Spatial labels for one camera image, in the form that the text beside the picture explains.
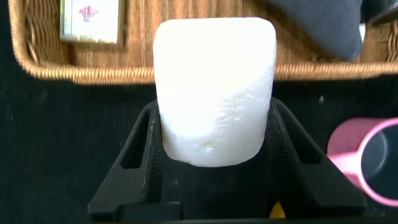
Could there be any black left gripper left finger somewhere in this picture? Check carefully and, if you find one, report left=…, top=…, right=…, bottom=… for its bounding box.
left=87, top=100, right=182, bottom=222

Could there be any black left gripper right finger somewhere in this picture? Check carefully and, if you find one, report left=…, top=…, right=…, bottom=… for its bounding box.
left=264, top=96, right=368, bottom=218

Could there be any white soap bar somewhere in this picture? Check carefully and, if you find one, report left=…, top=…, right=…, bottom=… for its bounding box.
left=152, top=17, right=277, bottom=168

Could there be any yellow pear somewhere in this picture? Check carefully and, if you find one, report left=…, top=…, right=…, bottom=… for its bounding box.
left=269, top=200, right=286, bottom=220

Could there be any grey cloth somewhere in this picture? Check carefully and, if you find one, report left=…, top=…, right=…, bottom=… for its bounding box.
left=267, top=0, right=364, bottom=61

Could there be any green card box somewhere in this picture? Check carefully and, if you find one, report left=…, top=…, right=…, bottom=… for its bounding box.
left=60, top=0, right=121, bottom=44

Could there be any pink pot with handle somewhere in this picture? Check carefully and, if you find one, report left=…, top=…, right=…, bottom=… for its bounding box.
left=326, top=117, right=398, bottom=208

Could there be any wicker basket with handles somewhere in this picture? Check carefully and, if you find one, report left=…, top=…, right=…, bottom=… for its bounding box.
left=8, top=0, right=398, bottom=86

